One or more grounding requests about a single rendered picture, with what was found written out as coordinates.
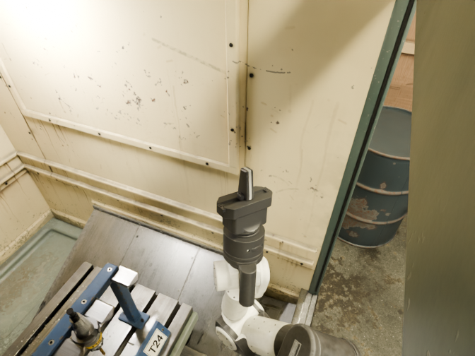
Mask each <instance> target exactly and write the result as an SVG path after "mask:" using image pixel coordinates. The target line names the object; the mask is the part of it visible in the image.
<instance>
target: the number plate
mask: <svg viewBox="0 0 475 356"><path fill-rule="evenodd" d="M166 339H167V336H166V335H164V334H163V333H162V332H161V331H159V330H158V329H156V330H155V332H154V334H153V335H152V337H151V339H150V340H149V342H148V344H147V346H146V347H145V349H144V350H143V352H144V353H146V354H147V355H148V356H157V355H158V353H159V352H160V349H161V348H162V346H163V344H164V342H165V341H166Z"/></svg>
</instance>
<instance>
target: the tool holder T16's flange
mask: <svg viewBox="0 0 475 356"><path fill-rule="evenodd" d="M86 318H87V319H88V320H90V321H92V322H93V324H94V330H93V332H92V333H91V335H90V336H88V337H87V338H84V339H79V338H77V337H76V335H75V333H74V331H72V332H71V337H72V339H73V340H74V342H75V343H77V344H79V345H84V346H85V347H88V346H89V345H92V344H94V342H95V341H96V340H97V338H95V337H96V335H97V333H101V327H100V325H99V323H98V322H97V321H96V320H95V319H94V318H92V317H86Z"/></svg>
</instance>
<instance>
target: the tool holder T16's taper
mask: <svg viewBox="0 0 475 356"><path fill-rule="evenodd" d="M77 314H78V315H79V318H78V320H77V321H72V320H71V319H69V321H70V323H71V326H72V328H73V330H74V333H75V335H76V337H77V338H79V339H84V338H87V337H88V336H90V335H91V333H92V332H93V330H94V324H93V322H92V321H90V320H88V319H87V318H86V317H84V316H83V315H82V314H80V313H78V312H77Z"/></svg>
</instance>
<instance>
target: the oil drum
mask: <svg viewBox="0 0 475 356"><path fill-rule="evenodd" d="M411 115H412V111H411V110H408V109H404V108H400V107H394V106H389V105H383V106H382V110H381V113H380V116H379V119H378V121H377V125H376V127H375V130H374V133H373V137H372V139H371V142H370V145H369V148H368V151H367V153H366V156H365V159H364V162H363V166H362V168H361V170H360V174H359V176H358V180H357V182H356V186H355V189H354V190H353V194H352V197H351V200H350V203H349V205H348V209H347V211H346V214H345V217H344V221H343V223H342V226H341V229H340V232H339V235H338V237H337V238H338V239H340V240H341V241H342V242H345V243H347V244H350V245H352V246H355V247H360V248H366V249H372V248H378V247H383V246H384V245H386V244H389V243H390V242H391V241H392V240H393V239H394V237H395V236H396V234H397V230H398V228H399V226H400V224H401V222H402V220H403V219H404V217H405V216H406V215H407V214H408V199H409V166H410V149H411Z"/></svg>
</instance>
